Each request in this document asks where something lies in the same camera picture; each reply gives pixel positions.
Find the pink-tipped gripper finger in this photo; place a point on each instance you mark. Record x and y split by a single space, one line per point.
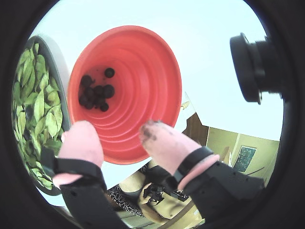
174 150
81 143

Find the red collapsible cup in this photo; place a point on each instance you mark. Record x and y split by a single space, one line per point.
143 71

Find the grey round bowl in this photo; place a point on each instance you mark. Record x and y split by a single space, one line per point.
53 62

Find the brown wooden cabinet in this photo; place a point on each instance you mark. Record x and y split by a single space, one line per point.
195 128

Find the green leaf pile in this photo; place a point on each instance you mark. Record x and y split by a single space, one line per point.
40 107

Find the black white patterned cloth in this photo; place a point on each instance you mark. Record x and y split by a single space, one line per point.
124 200

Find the green framed picture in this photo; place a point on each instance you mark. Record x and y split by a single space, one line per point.
246 158

